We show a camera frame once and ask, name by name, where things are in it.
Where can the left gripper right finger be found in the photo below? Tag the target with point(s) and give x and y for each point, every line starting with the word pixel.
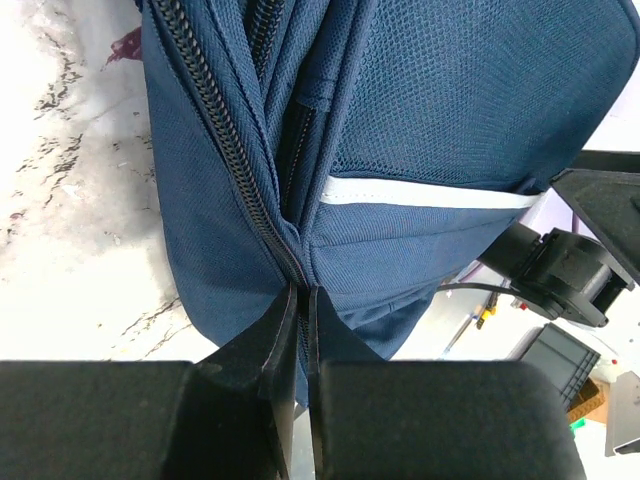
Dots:
pixel 378 419

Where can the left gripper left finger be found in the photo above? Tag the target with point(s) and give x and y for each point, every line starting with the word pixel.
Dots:
pixel 229 416

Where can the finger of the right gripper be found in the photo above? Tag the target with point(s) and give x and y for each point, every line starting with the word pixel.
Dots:
pixel 607 202
pixel 626 162

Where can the navy blue student backpack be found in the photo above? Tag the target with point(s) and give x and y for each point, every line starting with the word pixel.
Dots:
pixel 371 148

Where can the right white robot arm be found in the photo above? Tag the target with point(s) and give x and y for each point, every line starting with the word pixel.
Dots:
pixel 568 275

